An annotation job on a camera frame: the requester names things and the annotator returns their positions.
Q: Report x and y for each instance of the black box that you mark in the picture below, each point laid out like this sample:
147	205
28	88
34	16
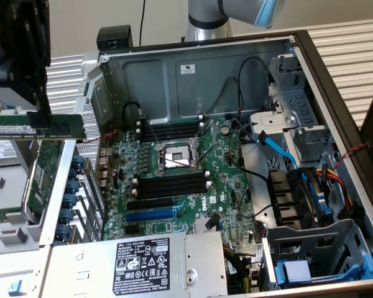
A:
112	37

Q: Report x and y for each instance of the small white case sticker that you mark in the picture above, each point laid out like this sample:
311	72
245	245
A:
187	69

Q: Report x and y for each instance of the green graphics card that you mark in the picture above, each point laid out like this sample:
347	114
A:
46	161

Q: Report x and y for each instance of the black power supply label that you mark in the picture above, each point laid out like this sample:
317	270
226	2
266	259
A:
143	267

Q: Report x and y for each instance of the silver hard disk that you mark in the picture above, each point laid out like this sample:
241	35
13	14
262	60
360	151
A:
0	150

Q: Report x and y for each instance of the thin metal locking lever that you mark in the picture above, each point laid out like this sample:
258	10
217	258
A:
208	154
152	132

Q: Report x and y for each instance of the perforated grey disk bay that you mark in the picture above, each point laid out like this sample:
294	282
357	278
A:
286	234

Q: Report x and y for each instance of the open metal PC case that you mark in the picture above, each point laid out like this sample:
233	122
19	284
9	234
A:
223	62

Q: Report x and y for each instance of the blue latch button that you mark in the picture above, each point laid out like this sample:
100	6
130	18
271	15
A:
15	288

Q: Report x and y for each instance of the dark brown furniture frame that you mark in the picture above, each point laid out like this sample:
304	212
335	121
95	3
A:
369	115

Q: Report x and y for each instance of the grey metal disk bay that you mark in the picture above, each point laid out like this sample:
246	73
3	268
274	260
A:
311	136

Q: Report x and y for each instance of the silver power supply unit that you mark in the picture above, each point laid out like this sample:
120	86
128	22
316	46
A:
81	267

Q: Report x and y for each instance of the blue card retainer clip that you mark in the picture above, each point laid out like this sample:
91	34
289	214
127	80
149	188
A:
63	232
73	187
71	201
78	162
67	215

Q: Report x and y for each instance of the blue plastic disk carrier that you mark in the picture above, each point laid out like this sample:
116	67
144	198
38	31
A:
295	271

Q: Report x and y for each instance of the short black expansion slot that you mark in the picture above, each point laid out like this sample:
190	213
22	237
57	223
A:
132	229

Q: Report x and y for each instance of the grey parts rack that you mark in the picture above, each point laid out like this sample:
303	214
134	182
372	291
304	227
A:
12	186

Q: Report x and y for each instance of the metal CPU socket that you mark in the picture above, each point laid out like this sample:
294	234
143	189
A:
177	155

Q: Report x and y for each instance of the open metal socket cover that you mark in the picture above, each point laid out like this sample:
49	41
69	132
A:
202	129

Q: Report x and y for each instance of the silver chipset heatsink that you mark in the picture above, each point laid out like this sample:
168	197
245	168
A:
200	225

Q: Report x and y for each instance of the green RAM stick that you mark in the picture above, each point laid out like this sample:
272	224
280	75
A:
65	127
3	212

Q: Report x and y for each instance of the green Dell motherboard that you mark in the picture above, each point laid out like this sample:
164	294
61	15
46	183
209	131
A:
223	186

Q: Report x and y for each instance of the long black expansion slot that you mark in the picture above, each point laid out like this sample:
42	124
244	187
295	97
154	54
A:
149	204

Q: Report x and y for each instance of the round coin battery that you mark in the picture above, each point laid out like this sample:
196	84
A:
226	129

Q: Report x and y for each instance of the blue expansion slot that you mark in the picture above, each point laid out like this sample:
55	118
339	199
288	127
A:
149	215

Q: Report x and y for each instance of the metal port block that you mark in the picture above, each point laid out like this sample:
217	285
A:
105	155

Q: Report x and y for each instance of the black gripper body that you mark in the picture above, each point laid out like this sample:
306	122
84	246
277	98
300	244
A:
21	25

